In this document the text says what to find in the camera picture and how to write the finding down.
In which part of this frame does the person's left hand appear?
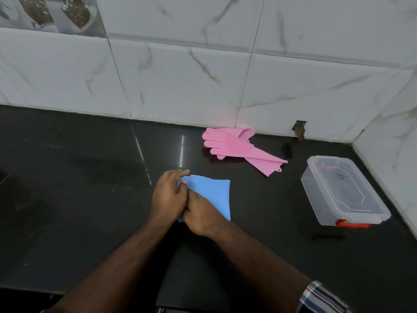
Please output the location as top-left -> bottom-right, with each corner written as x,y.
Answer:
149,169 -> 190,226

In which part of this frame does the person's right hand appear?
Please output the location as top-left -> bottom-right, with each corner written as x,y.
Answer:
182,190 -> 228,238

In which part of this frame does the blue cloth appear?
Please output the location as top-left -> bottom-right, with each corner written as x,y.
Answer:
177,175 -> 231,223

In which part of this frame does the person's left forearm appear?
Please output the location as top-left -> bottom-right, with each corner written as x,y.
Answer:
49,218 -> 175,313

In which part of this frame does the person's right forearm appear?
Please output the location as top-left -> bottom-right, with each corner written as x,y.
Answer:
204,218 -> 313,313

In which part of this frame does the pink silicone glove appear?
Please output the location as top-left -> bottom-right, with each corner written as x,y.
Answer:
225,133 -> 288,177
202,128 -> 256,160

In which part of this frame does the clear plastic container with lid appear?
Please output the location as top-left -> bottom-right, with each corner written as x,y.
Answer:
301,156 -> 391,228

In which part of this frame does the striped shirt sleeve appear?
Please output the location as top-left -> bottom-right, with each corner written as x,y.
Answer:
296,280 -> 354,313

